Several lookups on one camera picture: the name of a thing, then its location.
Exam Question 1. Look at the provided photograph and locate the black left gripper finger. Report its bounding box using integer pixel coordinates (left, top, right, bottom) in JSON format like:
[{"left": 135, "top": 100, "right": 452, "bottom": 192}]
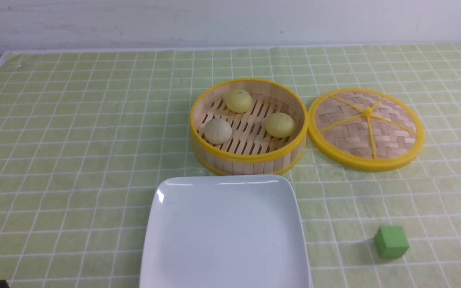
[{"left": 0, "top": 280, "right": 10, "bottom": 288}]

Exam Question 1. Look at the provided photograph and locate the white steamed bun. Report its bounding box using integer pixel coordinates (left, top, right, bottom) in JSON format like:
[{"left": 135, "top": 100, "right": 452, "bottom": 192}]
[{"left": 203, "top": 118, "right": 233, "bottom": 145}]

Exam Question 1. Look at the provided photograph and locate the yellow steamed bun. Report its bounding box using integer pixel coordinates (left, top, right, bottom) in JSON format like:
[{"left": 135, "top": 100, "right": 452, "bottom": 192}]
[
  {"left": 224, "top": 89, "right": 254, "bottom": 113},
  {"left": 266, "top": 112, "right": 296, "bottom": 138}
]

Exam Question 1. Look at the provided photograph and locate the white square plate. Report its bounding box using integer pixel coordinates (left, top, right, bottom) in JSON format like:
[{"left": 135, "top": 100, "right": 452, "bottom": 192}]
[{"left": 139, "top": 175, "right": 313, "bottom": 288}]

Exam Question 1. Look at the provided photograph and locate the green checkered tablecloth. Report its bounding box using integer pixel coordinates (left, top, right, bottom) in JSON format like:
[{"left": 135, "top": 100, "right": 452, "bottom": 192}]
[{"left": 0, "top": 43, "right": 461, "bottom": 288}]

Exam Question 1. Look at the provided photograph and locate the bamboo steamer basket yellow rim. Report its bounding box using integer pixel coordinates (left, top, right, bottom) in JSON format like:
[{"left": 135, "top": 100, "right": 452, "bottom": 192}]
[{"left": 190, "top": 78, "right": 309, "bottom": 175}]

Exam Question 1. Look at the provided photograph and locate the woven bamboo steamer lid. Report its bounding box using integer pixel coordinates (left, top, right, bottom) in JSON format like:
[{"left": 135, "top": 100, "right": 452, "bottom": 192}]
[{"left": 308, "top": 88, "right": 425, "bottom": 172}]

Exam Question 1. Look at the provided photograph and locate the green cube block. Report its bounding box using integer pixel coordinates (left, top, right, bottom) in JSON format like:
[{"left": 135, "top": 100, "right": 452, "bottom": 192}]
[{"left": 374, "top": 225, "right": 410, "bottom": 259}]

